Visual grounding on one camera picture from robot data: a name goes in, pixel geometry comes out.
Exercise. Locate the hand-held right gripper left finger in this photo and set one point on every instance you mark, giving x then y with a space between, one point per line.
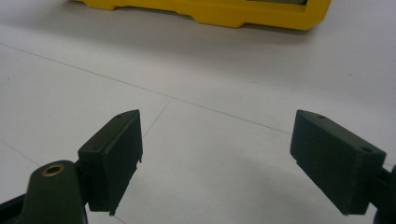
115 161

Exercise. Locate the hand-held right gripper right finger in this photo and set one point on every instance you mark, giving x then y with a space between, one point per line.
333 158

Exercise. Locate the yellow black organizer cabinet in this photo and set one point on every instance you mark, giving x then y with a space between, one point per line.
218 14

